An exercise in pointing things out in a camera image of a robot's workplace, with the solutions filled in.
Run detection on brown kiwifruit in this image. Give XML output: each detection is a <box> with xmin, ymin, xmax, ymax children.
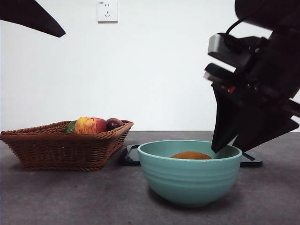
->
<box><xmin>169</xmin><ymin>151</ymin><xmax>213</xmax><ymax>160</ymax></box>

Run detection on teal ribbed bowl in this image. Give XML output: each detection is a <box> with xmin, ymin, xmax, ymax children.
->
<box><xmin>137</xmin><ymin>139</ymin><xmax>243</xmax><ymax>208</ymax></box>

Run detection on black rectangular tray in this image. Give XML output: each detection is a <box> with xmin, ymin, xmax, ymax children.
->
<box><xmin>119</xmin><ymin>144</ymin><xmax>263</xmax><ymax>168</ymax></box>

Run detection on dark red plum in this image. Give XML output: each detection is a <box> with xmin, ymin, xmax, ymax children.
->
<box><xmin>105</xmin><ymin>118</ymin><xmax>124</xmax><ymax>132</ymax></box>

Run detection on green fruit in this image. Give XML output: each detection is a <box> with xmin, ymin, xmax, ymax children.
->
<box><xmin>64</xmin><ymin>120</ymin><xmax>77</xmax><ymax>135</ymax></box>

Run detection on red yellow apple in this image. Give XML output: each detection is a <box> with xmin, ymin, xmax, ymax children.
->
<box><xmin>75</xmin><ymin>117</ymin><xmax>108</xmax><ymax>135</ymax></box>

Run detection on brown wicker basket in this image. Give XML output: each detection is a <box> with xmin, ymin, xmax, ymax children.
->
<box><xmin>0</xmin><ymin>120</ymin><xmax>135</xmax><ymax>172</ymax></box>

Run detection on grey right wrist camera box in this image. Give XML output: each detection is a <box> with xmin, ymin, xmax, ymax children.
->
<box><xmin>207</xmin><ymin>32</ymin><xmax>261</xmax><ymax>70</ymax></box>

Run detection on white wall socket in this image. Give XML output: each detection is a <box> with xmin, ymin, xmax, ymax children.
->
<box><xmin>97</xmin><ymin>0</ymin><xmax>119</xmax><ymax>24</ymax></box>

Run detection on black cable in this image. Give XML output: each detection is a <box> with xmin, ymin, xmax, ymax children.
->
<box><xmin>224</xmin><ymin>18</ymin><xmax>251</xmax><ymax>51</ymax></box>

